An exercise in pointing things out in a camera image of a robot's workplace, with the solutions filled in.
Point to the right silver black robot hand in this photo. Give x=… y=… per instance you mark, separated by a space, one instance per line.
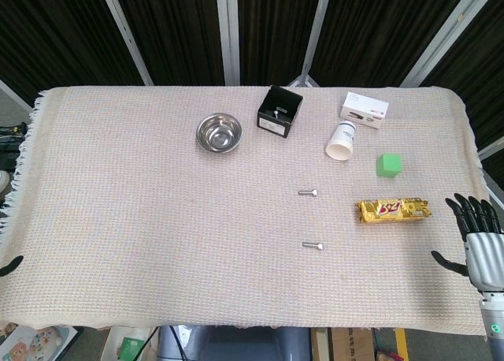
x=486 y=258

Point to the gold snack packet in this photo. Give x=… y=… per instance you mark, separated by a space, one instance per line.
x=393 y=211

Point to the green cube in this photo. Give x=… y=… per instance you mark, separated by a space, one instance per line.
x=389 y=166

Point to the brown cardboard box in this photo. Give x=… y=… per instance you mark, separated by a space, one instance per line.
x=342 y=345

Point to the white paper cup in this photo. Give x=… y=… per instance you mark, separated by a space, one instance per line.
x=342 y=140

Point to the white product box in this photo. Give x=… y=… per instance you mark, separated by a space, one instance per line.
x=364 y=110

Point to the black open cardboard box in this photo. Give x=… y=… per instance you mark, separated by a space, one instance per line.
x=271 y=124

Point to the grey robot torso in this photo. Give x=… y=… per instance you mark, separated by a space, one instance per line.
x=236 y=345

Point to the stainless steel bowl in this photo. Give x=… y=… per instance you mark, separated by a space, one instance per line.
x=219 y=134

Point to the beige woven tablecloth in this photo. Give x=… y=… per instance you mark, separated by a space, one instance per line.
x=157 y=219

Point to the green packet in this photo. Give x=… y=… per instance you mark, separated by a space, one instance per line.
x=130 y=347

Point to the colourful picture box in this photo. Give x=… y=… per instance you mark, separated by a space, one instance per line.
x=35 y=343

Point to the white metal frame post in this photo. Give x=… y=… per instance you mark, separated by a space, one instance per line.
x=317 y=26
x=126 y=34
x=228 y=34
x=445 y=34

